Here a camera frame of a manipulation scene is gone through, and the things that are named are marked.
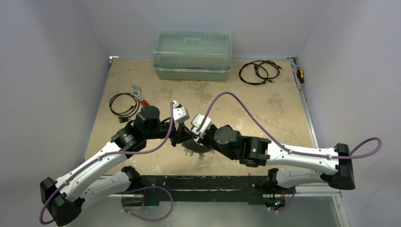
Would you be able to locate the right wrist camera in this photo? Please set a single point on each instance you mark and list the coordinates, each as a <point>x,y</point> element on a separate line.
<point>200,124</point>

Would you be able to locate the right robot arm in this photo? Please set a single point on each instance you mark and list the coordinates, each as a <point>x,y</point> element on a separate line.
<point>332,166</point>

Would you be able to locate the clear lidded green box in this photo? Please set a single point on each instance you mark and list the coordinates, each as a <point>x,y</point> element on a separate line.
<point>180,55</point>

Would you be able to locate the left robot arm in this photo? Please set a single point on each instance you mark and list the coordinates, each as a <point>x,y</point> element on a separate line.
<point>65,198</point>

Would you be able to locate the red handled adjustable wrench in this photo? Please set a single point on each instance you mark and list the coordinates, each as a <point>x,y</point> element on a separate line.
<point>137,93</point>

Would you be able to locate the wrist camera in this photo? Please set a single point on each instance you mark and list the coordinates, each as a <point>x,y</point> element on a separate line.
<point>200,124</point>
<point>180,113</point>

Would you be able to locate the yellow black screwdriver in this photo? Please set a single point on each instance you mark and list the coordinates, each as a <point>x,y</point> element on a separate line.
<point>300,76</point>

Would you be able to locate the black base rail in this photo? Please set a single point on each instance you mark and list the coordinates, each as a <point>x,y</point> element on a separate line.
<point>253,190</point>

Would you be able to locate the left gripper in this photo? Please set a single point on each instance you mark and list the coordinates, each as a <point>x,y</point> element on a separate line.
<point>181,134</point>

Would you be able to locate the aluminium frame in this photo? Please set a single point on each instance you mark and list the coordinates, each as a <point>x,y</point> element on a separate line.
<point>314,205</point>

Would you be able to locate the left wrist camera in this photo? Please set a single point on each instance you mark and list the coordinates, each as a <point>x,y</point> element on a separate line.
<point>180,113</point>

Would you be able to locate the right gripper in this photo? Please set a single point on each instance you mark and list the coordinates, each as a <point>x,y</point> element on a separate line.
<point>200,137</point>

